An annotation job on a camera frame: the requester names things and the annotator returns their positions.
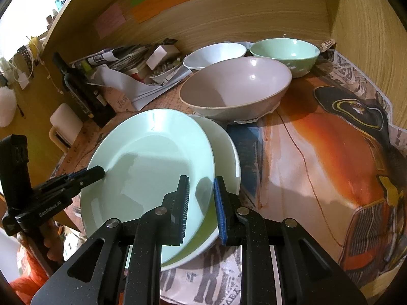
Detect small bowl of trinkets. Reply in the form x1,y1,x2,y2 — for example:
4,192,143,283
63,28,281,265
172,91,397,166
149,59,191,85

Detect pile of magazines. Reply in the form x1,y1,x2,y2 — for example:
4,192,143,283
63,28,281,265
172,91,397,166
70,38,179,70

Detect white bowl with black spots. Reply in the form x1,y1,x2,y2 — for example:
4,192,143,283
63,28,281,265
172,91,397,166
183,42,248,71

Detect white fluffy earmuffs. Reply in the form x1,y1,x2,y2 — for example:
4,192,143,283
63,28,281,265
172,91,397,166
0,55,18,128

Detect mint green plate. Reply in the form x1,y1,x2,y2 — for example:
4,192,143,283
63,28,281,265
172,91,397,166
79,109,216,266

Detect white plate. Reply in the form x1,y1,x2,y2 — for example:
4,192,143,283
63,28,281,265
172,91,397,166
161,116,240,272

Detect white power adapter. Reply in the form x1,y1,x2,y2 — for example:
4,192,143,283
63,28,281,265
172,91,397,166
14,71,31,89

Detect pink sticky note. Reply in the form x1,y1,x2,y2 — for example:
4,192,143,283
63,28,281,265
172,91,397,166
95,2,126,39

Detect cream mug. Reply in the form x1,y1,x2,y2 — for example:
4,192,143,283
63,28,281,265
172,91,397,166
49,103,81,150

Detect white paper sheet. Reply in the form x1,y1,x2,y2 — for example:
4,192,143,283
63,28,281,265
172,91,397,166
95,67,185,110

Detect patterned headband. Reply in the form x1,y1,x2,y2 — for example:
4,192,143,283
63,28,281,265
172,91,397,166
16,45,34,78

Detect dark wine bottle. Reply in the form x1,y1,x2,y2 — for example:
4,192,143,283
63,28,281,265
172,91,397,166
52,52,117,128

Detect white charging cable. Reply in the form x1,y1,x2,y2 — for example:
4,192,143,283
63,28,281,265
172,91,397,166
32,48,64,94

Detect newspaper sheet with car picture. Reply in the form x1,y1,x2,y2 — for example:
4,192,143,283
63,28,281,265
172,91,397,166
159,40,407,305

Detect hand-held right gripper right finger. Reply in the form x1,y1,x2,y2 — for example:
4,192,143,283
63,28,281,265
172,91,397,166
214,177,369,305

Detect pale pink bowl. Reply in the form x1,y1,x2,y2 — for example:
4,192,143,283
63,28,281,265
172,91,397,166
180,58,292,122

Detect orange sticky note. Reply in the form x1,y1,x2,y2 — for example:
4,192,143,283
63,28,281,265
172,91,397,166
131,0,199,23

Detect person's left forearm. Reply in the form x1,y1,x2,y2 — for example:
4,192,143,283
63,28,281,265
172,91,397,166
9,254,56,297

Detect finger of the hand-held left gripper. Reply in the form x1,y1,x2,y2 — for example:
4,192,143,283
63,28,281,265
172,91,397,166
59,166,106,197
40,172,85,187

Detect person's left hand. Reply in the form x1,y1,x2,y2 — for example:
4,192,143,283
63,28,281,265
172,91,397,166
17,224,66,269

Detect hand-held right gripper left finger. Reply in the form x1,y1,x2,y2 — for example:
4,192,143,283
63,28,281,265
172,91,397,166
30,175,191,305

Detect mint green bowl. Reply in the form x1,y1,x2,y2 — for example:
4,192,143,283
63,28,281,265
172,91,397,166
250,38,320,78

